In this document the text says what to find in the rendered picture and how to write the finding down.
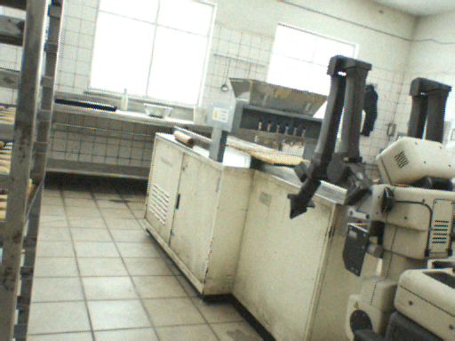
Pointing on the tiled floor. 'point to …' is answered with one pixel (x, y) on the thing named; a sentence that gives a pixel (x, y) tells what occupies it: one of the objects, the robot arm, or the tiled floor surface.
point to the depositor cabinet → (197, 214)
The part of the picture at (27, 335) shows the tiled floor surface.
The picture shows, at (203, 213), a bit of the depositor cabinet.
